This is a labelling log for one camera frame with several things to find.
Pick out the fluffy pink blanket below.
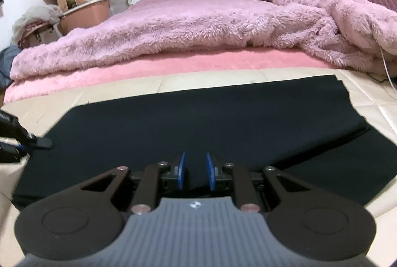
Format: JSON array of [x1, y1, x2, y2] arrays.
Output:
[[9, 0, 397, 82]]

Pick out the black pants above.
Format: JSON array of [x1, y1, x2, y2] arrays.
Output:
[[12, 75, 389, 212]]

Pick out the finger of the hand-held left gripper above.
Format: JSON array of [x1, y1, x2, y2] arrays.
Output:
[[22, 136, 54, 150]]

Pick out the pink storage box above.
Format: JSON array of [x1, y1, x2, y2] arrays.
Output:
[[59, 0, 111, 36]]

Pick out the pink basket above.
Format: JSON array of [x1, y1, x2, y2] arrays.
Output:
[[17, 21, 60, 50]]

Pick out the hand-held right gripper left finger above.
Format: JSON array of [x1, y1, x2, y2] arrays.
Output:
[[81, 151, 187, 215]]

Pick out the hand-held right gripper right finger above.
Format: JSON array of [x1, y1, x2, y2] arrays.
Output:
[[206, 152, 311, 214]]

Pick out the blue-grey cloth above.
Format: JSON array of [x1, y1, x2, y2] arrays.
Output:
[[0, 45, 23, 88]]

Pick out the white cable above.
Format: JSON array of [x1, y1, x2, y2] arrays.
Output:
[[378, 44, 394, 82]]

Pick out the black cable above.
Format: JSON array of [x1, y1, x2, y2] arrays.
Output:
[[368, 72, 397, 85]]

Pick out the pink bed sheet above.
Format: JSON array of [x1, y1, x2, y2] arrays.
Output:
[[4, 48, 355, 105]]

